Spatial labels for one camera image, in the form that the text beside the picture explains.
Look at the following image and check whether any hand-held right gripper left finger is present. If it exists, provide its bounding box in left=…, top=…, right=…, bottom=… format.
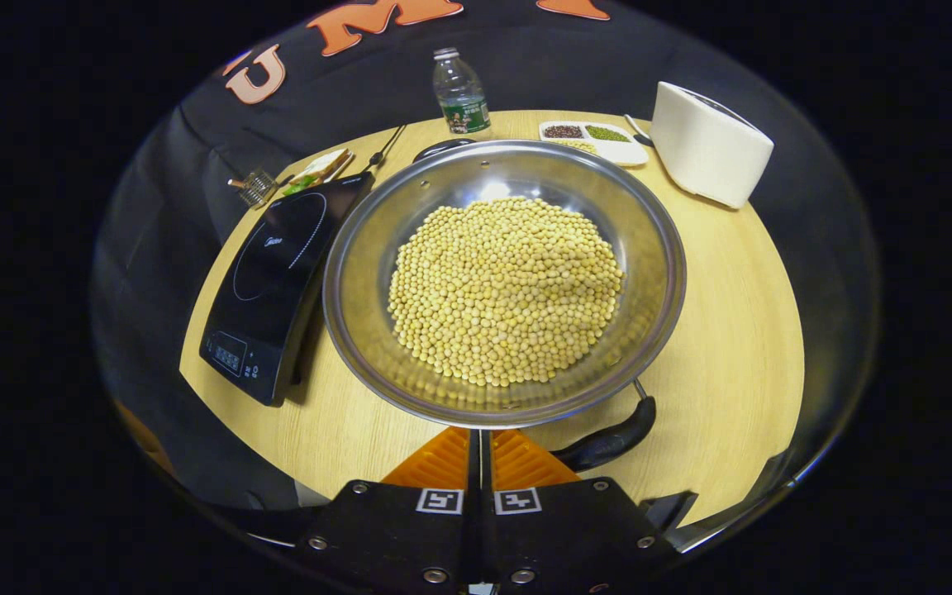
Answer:
left=298, top=427, right=483, bottom=595

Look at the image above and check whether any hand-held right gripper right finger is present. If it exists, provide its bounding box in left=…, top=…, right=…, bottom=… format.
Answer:
left=481, top=428, right=679, bottom=595

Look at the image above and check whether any pile of yellow soybeans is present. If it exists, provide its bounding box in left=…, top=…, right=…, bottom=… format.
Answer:
left=388, top=197, right=626, bottom=388

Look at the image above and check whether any steel pot with black handles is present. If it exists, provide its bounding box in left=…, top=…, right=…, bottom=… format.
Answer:
left=323, top=138, right=688, bottom=474

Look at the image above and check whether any black induction cooktop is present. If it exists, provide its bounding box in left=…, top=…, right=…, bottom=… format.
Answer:
left=199, top=171, right=376, bottom=407

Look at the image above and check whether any sandwich with lettuce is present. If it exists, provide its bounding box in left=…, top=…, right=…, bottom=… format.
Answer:
left=282, top=149, right=353, bottom=197

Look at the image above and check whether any white divided tray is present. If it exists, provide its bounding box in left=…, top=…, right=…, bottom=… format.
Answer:
left=539, top=121, right=650, bottom=168

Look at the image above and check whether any white toaster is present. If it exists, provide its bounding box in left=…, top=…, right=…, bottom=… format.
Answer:
left=650, top=81, right=774, bottom=209

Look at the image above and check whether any clear plastic water bottle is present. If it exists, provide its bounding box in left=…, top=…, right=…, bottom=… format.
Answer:
left=432, top=47, right=493, bottom=136

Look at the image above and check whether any small metal wire rack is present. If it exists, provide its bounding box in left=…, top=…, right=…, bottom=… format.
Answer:
left=228, top=168, right=278, bottom=207

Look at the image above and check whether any black cooktop cable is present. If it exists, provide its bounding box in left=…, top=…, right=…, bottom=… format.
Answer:
left=360, top=124, right=407, bottom=174

